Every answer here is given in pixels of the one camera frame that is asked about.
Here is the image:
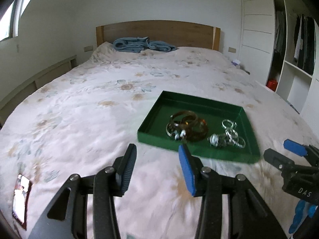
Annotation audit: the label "silver chain necklace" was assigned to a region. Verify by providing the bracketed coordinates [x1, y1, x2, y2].
[219, 129, 246, 149]

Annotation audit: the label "amber translucent bangle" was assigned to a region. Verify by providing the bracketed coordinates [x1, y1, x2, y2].
[182, 118, 209, 142]

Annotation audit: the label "dark olive jade bangle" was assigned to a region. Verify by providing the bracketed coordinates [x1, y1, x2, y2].
[169, 111, 199, 131]

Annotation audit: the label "thin silver bangle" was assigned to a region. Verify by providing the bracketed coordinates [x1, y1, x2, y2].
[165, 123, 187, 140]

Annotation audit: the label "green jewelry tray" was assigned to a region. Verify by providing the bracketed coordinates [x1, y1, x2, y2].
[137, 91, 261, 164]

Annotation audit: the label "smartphone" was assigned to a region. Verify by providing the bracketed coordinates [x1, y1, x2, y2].
[12, 174, 32, 230]

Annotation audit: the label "red box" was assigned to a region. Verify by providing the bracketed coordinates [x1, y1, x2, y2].
[266, 79, 278, 92]

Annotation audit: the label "floral white bed duvet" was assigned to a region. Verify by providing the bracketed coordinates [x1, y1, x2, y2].
[1, 43, 318, 238]

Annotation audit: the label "hanging clothes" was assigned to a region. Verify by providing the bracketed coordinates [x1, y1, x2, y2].
[274, 11, 316, 75]

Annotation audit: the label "wooden nightstand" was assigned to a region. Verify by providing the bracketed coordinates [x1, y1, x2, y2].
[240, 67, 250, 75]

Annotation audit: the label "tissue box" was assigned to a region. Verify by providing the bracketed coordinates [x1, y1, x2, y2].
[231, 59, 241, 68]

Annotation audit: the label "white wardrobe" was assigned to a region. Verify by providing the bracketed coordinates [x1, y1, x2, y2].
[239, 0, 318, 133]

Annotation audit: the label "beige low side shelf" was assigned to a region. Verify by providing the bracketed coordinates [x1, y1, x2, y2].
[1, 55, 77, 127]

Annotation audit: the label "wooden headboard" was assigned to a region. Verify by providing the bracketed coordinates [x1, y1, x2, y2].
[96, 20, 221, 51]

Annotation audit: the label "blue folded blanket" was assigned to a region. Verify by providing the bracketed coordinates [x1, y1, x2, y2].
[113, 37, 177, 53]

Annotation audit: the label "window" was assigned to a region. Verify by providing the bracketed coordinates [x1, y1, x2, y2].
[1, 0, 31, 41]

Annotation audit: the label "right wall socket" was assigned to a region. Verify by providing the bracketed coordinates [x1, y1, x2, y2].
[228, 47, 236, 53]

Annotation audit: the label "wall socket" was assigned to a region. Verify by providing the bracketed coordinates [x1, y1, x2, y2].
[84, 45, 94, 52]
[228, 47, 236, 53]

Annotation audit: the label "left wall socket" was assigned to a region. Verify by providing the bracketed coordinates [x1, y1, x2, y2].
[84, 45, 94, 52]

